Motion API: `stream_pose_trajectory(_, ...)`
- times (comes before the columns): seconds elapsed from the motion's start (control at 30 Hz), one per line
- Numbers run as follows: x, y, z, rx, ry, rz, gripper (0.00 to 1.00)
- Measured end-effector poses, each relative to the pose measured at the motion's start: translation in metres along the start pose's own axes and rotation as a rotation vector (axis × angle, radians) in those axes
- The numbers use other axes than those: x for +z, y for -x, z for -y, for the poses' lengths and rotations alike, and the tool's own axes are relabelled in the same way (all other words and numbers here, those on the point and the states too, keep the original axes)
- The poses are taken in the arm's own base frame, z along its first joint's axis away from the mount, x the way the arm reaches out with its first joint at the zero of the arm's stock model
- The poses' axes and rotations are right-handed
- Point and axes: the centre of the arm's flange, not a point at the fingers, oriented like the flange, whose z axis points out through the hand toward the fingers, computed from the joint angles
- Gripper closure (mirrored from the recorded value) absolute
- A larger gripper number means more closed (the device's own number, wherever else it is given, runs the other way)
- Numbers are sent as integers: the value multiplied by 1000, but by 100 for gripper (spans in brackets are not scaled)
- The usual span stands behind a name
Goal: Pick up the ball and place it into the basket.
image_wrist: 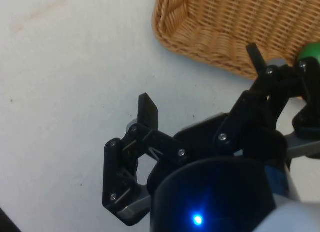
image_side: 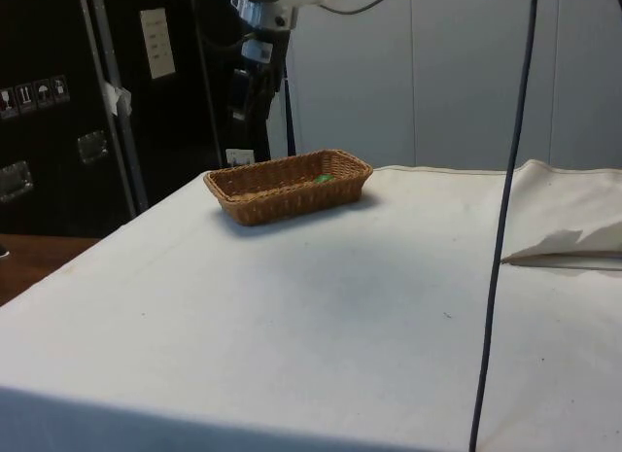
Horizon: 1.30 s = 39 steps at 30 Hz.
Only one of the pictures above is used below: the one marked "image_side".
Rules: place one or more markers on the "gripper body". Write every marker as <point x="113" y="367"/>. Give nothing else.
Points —
<point x="257" y="90"/>

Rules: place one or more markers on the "green ball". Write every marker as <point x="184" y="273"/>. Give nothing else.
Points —
<point x="322" y="179"/>

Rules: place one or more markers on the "brown wicker basket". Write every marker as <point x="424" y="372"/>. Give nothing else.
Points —
<point x="286" y="199"/>

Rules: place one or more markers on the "pale locker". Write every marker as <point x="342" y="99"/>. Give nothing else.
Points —
<point x="590" y="73"/>
<point x="481" y="82"/>
<point x="355" y="82"/>

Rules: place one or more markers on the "black cabinet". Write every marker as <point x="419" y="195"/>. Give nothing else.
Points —
<point x="48" y="155"/>

